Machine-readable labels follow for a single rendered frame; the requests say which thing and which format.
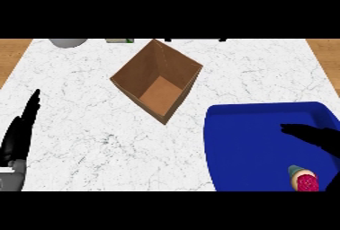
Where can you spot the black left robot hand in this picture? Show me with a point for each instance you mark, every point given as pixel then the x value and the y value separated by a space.
pixel 18 137

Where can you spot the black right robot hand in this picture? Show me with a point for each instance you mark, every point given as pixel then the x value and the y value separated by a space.
pixel 329 140

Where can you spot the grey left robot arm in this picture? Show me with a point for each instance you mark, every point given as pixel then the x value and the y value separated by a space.
pixel 11 178

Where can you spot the blue tray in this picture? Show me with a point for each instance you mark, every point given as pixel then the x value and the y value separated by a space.
pixel 256 149

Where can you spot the brown cardboard box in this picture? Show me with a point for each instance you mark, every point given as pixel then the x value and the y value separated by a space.
pixel 157 81

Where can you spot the pale green box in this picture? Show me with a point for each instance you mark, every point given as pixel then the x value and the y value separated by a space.
pixel 120 40

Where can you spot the grey round bowl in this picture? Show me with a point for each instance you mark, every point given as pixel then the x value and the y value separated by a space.
pixel 67 42

